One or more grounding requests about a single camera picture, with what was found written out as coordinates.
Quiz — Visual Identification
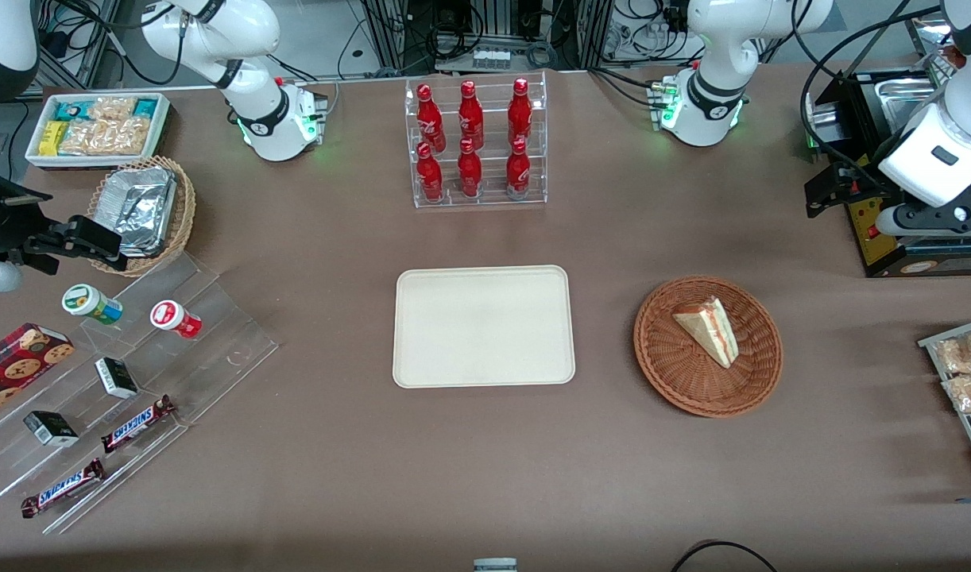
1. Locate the triangular sandwich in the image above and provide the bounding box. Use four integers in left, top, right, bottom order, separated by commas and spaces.
672, 297, 740, 369

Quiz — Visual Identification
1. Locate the aluminium foil tray stack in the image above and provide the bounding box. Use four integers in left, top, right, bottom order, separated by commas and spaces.
95, 166, 177, 257

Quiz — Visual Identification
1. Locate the light wicker basket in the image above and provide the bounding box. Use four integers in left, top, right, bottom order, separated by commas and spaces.
87, 156, 197, 277

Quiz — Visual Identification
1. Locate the brown wicker basket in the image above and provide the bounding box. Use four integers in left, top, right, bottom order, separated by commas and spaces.
633, 275, 783, 419

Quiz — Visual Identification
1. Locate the cream plastic tray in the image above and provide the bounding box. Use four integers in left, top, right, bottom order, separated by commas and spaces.
393, 265, 576, 389

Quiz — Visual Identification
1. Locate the green lid snack cup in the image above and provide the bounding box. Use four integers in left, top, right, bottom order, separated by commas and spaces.
62, 284, 124, 326

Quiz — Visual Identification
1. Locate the metal pan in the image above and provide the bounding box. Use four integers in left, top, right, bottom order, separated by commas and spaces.
873, 78, 951, 136

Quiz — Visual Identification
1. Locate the black box machine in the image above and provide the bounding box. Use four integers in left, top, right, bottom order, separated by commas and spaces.
803, 68, 971, 279

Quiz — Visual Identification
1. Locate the red lid snack cup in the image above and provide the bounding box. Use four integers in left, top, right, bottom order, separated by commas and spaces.
150, 300, 203, 339

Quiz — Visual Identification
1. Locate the large clear nut bag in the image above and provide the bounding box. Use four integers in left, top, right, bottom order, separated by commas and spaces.
59, 118, 151, 156

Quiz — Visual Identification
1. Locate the red cookie box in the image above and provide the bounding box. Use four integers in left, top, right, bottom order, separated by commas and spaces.
0, 323, 75, 422

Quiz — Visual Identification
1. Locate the white plastic snack bin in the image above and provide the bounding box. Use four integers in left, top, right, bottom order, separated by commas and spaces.
25, 92, 172, 169

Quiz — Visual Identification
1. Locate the small clear nut bag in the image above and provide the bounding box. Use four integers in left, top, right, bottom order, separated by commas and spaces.
88, 96, 137, 122

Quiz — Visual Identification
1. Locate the small black box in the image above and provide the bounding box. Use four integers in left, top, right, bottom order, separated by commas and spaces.
23, 410, 80, 447
95, 357, 139, 400

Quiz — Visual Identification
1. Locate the clear acrylic stepped shelf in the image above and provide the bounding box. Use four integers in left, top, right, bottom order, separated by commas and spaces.
0, 250, 280, 535

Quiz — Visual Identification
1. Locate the Snickers chocolate bar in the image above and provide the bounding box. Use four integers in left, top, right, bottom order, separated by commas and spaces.
21, 458, 106, 519
101, 395, 176, 454

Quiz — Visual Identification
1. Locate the clear bag of snacks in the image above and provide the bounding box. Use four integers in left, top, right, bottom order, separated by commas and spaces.
934, 330, 971, 374
942, 372, 971, 414

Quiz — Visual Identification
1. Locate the red drink bottle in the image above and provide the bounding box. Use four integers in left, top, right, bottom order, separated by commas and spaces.
457, 138, 483, 199
458, 80, 485, 150
506, 137, 531, 197
416, 83, 447, 152
416, 142, 444, 202
508, 77, 533, 148

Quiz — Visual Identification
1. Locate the clear acrylic bottle rack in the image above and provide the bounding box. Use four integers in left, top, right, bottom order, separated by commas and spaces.
404, 70, 548, 209

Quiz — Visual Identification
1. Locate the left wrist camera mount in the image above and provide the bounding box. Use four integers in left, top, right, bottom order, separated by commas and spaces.
875, 203, 971, 239

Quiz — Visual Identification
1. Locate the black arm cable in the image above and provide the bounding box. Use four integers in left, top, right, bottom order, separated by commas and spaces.
799, 4, 951, 191

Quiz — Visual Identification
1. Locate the grey wire rack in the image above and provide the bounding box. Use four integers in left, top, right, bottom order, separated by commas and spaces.
919, 316, 971, 485

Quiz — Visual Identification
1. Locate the black looped cable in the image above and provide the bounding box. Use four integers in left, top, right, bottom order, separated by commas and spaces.
671, 540, 779, 572

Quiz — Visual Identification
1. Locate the aluminium equipment frame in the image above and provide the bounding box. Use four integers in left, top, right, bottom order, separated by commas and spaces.
358, 0, 613, 72

